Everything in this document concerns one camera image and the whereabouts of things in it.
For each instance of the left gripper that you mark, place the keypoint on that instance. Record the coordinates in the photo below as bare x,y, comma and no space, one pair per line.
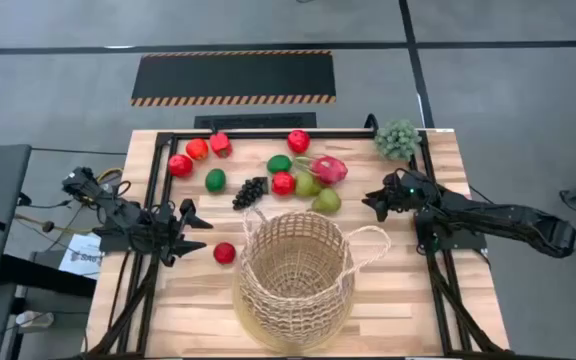
164,232

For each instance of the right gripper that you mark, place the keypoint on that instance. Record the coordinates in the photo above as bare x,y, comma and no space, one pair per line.
404,191

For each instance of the red apple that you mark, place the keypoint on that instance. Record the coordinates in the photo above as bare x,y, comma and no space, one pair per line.
283,183
298,141
180,165
224,253

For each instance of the green pear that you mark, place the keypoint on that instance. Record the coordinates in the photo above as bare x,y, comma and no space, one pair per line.
326,201

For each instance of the dark green avocado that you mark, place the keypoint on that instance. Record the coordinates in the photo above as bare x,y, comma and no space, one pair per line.
215,180
279,164

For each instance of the pink dragon fruit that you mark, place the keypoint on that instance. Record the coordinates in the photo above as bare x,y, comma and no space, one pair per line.
330,170

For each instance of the green apple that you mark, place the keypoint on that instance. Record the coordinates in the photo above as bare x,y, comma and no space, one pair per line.
306,185

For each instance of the red bell pepper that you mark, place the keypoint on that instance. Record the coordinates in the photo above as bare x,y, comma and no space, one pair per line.
220,144

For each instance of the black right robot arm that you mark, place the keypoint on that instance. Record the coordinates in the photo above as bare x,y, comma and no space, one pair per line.
493,220

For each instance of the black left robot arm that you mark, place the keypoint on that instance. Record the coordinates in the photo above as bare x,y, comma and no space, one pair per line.
118,212

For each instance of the green potted plant white pot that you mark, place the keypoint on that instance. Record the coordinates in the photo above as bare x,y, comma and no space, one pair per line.
397,139

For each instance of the black grape bunch with leaves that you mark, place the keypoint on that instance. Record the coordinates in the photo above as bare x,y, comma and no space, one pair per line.
250,192

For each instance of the white printed paper sheet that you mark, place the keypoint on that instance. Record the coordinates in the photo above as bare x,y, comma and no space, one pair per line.
80,260

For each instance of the black bench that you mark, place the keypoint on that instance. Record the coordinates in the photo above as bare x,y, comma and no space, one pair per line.
43,275

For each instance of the black hazard-striped floor mat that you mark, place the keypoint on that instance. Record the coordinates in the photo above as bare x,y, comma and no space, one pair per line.
233,77

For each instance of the small white object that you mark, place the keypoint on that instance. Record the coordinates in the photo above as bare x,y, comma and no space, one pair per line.
33,320

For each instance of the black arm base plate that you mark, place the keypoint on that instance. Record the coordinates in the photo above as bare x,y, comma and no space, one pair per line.
110,245
468,242

